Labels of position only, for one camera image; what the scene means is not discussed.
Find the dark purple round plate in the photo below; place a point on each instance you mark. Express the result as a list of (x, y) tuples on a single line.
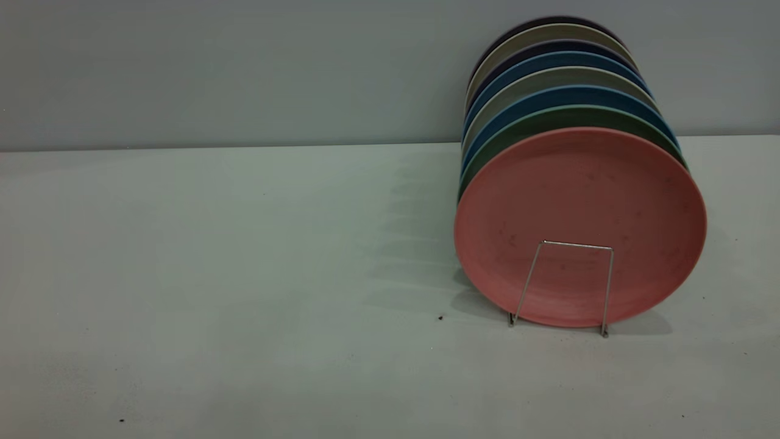
[(548, 20), (548, 46)]

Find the beige round plate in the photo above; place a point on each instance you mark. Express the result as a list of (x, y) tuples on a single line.
[(554, 76), (542, 32)]

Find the pink round plate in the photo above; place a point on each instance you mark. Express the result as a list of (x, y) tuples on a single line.
[(579, 195)]

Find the blue round plate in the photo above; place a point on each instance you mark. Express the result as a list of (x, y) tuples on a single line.
[(548, 59), (567, 93)]

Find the green round plate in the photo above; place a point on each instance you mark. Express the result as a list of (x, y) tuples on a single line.
[(567, 114)]

